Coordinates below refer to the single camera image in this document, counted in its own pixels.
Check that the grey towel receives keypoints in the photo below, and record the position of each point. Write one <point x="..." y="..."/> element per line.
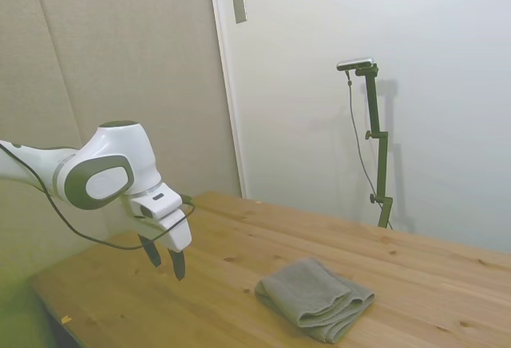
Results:
<point x="307" y="296"/>

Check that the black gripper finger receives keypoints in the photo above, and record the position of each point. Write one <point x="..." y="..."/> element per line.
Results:
<point x="152" y="253"/>
<point x="179" y="264"/>

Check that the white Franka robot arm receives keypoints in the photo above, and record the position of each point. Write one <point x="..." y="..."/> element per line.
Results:
<point x="120" y="144"/>

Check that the dark green camera stand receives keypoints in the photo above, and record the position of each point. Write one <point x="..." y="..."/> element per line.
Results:
<point x="382" y="164"/>

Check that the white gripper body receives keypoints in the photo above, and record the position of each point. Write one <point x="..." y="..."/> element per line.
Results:
<point x="159" y="208"/>

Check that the white door frame trim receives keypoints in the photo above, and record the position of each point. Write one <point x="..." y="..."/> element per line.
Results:
<point x="224" y="64"/>

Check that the small orange tape scrap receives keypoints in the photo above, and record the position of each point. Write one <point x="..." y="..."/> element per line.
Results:
<point x="66" y="319"/>

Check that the silver camera on stand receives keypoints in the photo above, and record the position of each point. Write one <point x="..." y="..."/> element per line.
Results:
<point x="354" y="64"/>

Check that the grey wall switch plate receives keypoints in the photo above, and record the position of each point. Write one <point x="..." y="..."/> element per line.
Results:
<point x="239" y="9"/>

